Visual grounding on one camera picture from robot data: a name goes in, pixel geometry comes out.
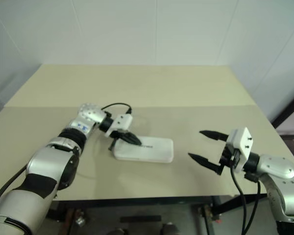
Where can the dark rounded shape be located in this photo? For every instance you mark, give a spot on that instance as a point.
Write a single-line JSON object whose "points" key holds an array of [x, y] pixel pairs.
{"points": [[170, 229]]}

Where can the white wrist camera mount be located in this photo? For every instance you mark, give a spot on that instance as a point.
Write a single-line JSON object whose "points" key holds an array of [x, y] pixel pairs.
{"points": [[242, 140], [122, 121]]}

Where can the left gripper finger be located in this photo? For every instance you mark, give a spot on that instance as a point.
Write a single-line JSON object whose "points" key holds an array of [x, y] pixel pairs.
{"points": [[132, 142], [133, 138]]}

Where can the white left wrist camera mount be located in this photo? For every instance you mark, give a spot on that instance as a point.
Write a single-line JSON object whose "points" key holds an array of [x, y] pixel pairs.
{"points": [[122, 121]]}

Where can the silver metal table clamp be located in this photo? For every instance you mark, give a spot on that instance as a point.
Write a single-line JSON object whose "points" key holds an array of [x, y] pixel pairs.
{"points": [[79, 220]]}

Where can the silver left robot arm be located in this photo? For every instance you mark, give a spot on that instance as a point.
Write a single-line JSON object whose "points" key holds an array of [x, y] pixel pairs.
{"points": [[46, 169]]}

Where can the metal bracket with red mark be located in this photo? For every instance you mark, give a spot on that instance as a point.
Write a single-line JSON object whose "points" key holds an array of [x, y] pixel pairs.
{"points": [[212, 215]]}

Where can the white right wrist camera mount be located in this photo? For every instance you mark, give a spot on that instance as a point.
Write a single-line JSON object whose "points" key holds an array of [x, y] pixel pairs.
{"points": [[242, 140]]}

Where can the white plastic pencil case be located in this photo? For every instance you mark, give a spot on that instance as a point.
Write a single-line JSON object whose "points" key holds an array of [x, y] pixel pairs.
{"points": [[154, 151]]}

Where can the dark metal table frame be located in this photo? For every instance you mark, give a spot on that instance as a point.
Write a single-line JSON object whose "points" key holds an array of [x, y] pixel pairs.
{"points": [[137, 198]]}

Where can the black slanted post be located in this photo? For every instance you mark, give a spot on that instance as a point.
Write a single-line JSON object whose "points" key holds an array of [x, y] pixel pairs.
{"points": [[287, 110]]}

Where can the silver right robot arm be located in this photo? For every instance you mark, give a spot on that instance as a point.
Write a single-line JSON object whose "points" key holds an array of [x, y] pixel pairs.
{"points": [[281, 171]]}

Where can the black flat bar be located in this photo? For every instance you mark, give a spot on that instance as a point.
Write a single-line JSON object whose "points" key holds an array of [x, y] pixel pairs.
{"points": [[140, 219]]}

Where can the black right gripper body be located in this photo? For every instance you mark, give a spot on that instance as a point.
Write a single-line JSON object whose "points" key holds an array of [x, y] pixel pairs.
{"points": [[229, 156]]}

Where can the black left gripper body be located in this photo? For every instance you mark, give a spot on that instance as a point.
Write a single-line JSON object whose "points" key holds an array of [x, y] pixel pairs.
{"points": [[119, 135]]}

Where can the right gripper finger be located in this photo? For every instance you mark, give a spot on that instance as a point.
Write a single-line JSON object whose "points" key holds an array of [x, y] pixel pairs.
{"points": [[205, 162], [215, 135]]}

